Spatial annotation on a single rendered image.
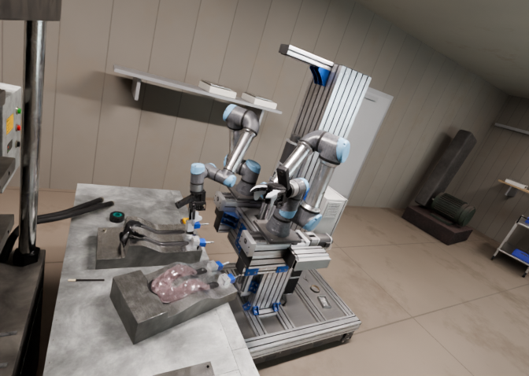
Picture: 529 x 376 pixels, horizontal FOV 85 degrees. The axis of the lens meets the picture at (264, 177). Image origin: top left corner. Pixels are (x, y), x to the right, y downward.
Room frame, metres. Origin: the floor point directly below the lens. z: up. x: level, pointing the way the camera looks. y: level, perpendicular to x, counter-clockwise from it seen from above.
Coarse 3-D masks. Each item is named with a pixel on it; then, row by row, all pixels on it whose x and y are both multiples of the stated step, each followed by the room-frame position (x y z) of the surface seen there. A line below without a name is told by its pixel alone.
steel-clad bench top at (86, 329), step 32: (96, 192) 1.70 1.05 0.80; (128, 192) 1.83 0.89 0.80; (160, 192) 1.98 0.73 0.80; (96, 224) 1.37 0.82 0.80; (64, 288) 0.91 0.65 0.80; (96, 288) 0.96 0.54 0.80; (64, 320) 0.78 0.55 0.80; (96, 320) 0.82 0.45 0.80; (192, 320) 0.96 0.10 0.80; (224, 320) 1.02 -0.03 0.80; (64, 352) 0.68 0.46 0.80; (96, 352) 0.71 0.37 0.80; (128, 352) 0.74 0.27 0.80; (160, 352) 0.78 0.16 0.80; (192, 352) 0.82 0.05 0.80; (224, 352) 0.86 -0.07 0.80
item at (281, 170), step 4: (276, 168) 1.10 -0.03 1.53; (280, 168) 1.10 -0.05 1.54; (284, 168) 1.09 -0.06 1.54; (288, 168) 1.10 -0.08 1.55; (280, 172) 1.10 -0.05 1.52; (284, 172) 1.09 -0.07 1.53; (288, 172) 1.11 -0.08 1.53; (280, 176) 1.11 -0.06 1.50; (284, 176) 1.10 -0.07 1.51; (288, 176) 1.11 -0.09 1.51; (280, 180) 1.12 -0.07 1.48; (284, 180) 1.11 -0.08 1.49; (288, 180) 1.12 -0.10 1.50; (284, 184) 1.12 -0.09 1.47; (288, 184) 1.12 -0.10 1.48; (288, 188) 1.13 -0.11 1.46
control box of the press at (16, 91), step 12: (0, 84) 1.20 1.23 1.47; (12, 96) 1.13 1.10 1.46; (0, 108) 1.02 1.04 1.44; (12, 108) 1.13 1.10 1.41; (0, 120) 1.02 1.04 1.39; (12, 120) 1.13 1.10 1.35; (0, 132) 1.02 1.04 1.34; (12, 132) 1.14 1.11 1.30; (0, 144) 1.02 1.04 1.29; (12, 144) 1.14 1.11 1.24; (0, 156) 1.02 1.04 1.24; (12, 156) 1.14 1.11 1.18
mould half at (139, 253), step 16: (144, 224) 1.35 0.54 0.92; (160, 224) 1.45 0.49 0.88; (176, 224) 1.50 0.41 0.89; (112, 240) 1.22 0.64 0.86; (128, 240) 1.17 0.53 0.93; (144, 240) 1.21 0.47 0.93; (160, 240) 1.31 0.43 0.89; (176, 240) 1.35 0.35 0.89; (96, 256) 1.10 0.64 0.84; (112, 256) 1.11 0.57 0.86; (128, 256) 1.13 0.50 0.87; (144, 256) 1.17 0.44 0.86; (160, 256) 1.21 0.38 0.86; (176, 256) 1.26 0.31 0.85; (192, 256) 1.31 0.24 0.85
